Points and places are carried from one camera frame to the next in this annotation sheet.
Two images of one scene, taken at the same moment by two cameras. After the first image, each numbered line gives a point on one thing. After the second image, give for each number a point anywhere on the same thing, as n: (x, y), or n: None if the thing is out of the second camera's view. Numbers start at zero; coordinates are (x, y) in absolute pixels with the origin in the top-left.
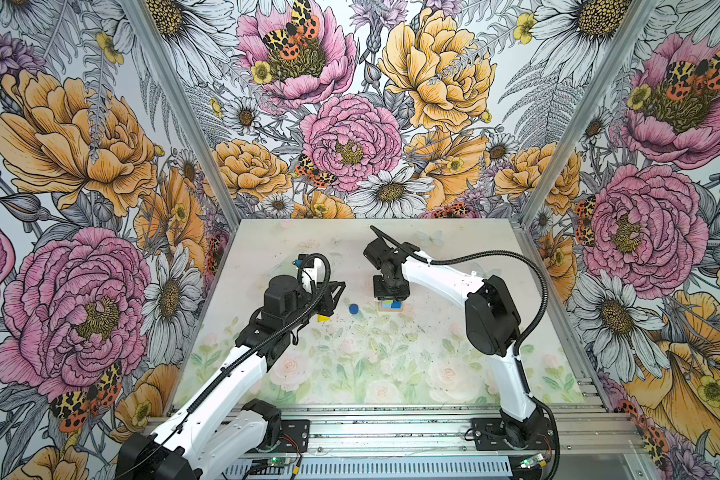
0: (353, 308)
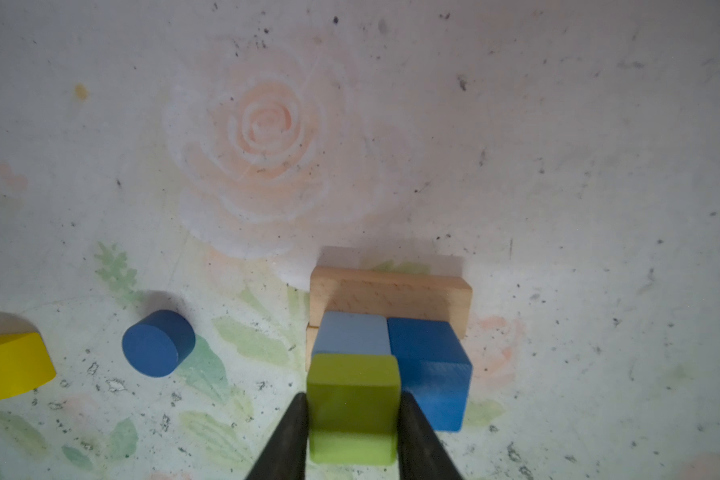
0: (158, 343)
